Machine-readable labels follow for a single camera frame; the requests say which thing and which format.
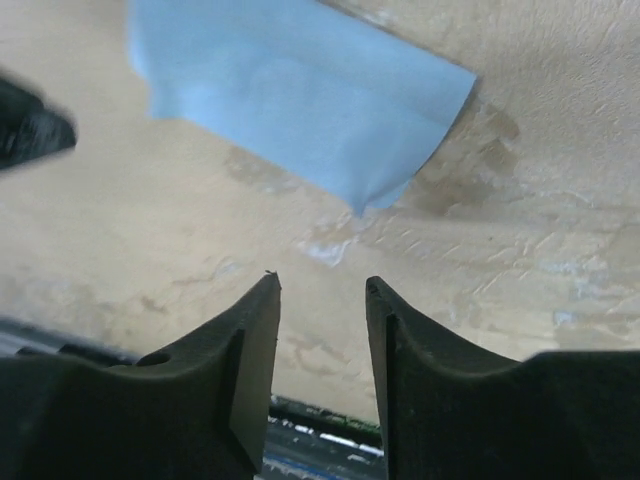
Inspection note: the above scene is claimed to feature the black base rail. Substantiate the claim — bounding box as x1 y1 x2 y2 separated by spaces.
1 316 385 479

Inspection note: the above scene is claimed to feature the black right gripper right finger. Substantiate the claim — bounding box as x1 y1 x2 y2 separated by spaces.
365 277 639 479

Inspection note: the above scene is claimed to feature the blue cleaning cloth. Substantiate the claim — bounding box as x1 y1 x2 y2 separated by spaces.
127 0 476 212

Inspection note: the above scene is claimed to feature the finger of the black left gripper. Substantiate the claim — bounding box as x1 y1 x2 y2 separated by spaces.
1 75 77 170

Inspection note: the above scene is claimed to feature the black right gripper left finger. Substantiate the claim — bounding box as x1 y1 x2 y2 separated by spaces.
1 272 281 479

